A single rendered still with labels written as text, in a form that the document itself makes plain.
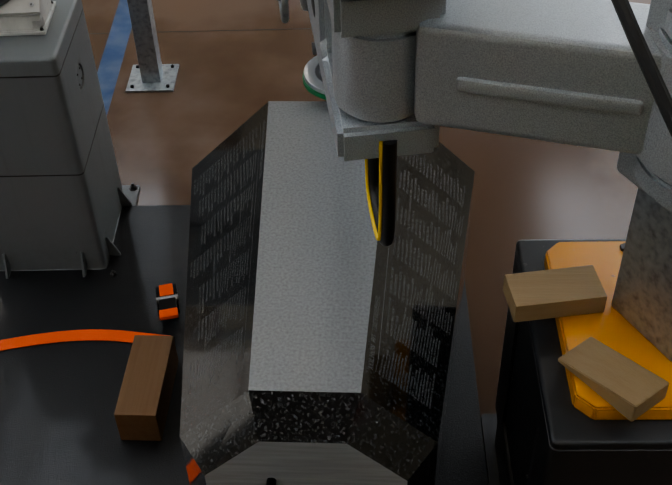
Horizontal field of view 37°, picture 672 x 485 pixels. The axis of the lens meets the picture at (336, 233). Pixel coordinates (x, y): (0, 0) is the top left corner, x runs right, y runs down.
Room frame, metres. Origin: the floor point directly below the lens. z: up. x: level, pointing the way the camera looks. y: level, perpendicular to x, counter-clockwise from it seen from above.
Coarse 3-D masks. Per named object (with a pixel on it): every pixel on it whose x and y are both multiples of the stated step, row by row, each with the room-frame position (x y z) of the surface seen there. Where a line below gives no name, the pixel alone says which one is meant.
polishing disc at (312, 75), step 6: (312, 60) 2.38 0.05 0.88; (306, 66) 2.35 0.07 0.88; (312, 66) 2.35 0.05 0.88; (318, 66) 2.35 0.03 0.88; (306, 72) 2.32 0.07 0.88; (312, 72) 2.32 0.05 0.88; (318, 72) 2.32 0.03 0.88; (306, 78) 2.29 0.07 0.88; (312, 78) 2.29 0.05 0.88; (318, 78) 2.29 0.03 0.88; (312, 84) 2.26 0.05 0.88; (318, 84) 2.26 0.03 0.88; (318, 90) 2.24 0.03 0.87
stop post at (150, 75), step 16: (128, 0) 3.61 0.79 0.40; (144, 0) 3.61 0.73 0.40; (144, 16) 3.61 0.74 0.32; (144, 32) 3.61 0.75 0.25; (144, 48) 3.61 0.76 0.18; (144, 64) 3.61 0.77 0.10; (160, 64) 3.66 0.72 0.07; (176, 64) 3.74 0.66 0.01; (144, 80) 3.61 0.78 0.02; (160, 80) 3.61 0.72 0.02
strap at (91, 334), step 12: (24, 336) 2.18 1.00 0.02; (36, 336) 2.18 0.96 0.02; (48, 336) 2.18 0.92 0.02; (60, 336) 2.18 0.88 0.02; (72, 336) 2.17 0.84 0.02; (84, 336) 2.17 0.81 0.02; (96, 336) 2.17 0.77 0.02; (108, 336) 2.17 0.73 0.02; (120, 336) 2.17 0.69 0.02; (132, 336) 2.17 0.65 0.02; (0, 348) 2.13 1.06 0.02; (12, 348) 2.13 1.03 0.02
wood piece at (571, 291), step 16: (528, 272) 1.58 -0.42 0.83; (544, 272) 1.58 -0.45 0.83; (560, 272) 1.58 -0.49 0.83; (576, 272) 1.58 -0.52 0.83; (592, 272) 1.57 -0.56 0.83; (512, 288) 1.53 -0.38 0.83; (528, 288) 1.53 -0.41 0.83; (544, 288) 1.53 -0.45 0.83; (560, 288) 1.53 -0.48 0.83; (576, 288) 1.53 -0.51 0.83; (592, 288) 1.53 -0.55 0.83; (512, 304) 1.50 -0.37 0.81; (528, 304) 1.48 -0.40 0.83; (544, 304) 1.49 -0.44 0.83; (560, 304) 1.49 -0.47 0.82; (576, 304) 1.49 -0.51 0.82; (592, 304) 1.50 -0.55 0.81; (528, 320) 1.48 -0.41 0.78
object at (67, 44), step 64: (64, 0) 2.81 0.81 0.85; (0, 64) 2.49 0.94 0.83; (64, 64) 2.56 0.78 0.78; (0, 128) 2.49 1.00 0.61; (64, 128) 2.48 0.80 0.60; (0, 192) 2.49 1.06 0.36; (64, 192) 2.48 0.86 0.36; (128, 192) 2.89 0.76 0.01; (0, 256) 2.49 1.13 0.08; (64, 256) 2.49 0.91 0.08
